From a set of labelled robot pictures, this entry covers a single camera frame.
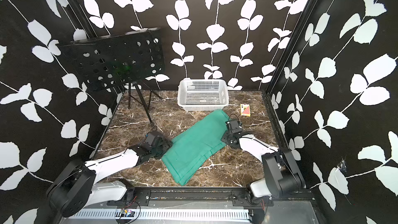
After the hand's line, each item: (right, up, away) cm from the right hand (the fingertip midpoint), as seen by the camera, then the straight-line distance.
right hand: (224, 135), depth 93 cm
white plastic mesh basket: (-13, +27, +26) cm, 39 cm away
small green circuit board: (-48, -32, -22) cm, 62 cm away
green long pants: (-19, -5, -1) cm, 19 cm away
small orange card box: (+17, +15, +14) cm, 27 cm away
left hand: (-31, -4, -4) cm, 32 cm away
